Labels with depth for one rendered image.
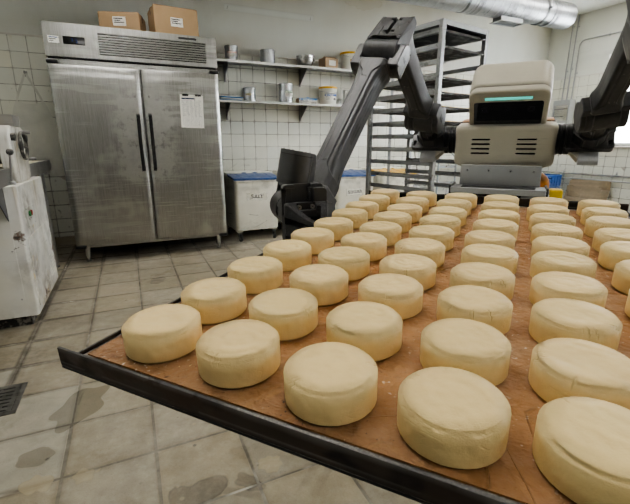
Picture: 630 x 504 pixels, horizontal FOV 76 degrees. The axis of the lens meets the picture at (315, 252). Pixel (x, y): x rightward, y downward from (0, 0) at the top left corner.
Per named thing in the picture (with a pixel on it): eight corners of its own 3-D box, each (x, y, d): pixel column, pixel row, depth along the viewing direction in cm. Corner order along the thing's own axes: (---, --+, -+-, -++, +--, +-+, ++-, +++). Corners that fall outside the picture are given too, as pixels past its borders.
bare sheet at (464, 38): (481, 40, 269) (481, 37, 269) (443, 31, 247) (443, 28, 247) (412, 55, 317) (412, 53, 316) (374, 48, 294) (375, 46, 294)
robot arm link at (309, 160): (333, 219, 77) (296, 210, 82) (345, 158, 75) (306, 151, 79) (299, 223, 67) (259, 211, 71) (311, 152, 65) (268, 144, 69)
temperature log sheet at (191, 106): (204, 128, 390) (202, 94, 382) (205, 128, 388) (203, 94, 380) (181, 128, 381) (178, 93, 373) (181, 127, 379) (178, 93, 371)
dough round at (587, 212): (575, 226, 53) (578, 211, 52) (584, 218, 56) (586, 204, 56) (622, 232, 50) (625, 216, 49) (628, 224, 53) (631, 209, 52)
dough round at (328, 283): (347, 283, 37) (347, 262, 36) (349, 307, 32) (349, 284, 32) (292, 283, 37) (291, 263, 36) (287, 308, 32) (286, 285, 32)
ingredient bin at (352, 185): (337, 233, 506) (338, 171, 486) (317, 224, 563) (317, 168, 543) (374, 229, 527) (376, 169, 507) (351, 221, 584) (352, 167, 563)
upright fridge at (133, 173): (213, 233, 505) (201, 54, 451) (229, 250, 426) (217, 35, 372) (86, 244, 449) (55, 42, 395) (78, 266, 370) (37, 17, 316)
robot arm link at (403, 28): (419, -2, 83) (375, 0, 87) (398, 57, 81) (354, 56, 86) (447, 115, 122) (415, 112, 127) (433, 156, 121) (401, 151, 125)
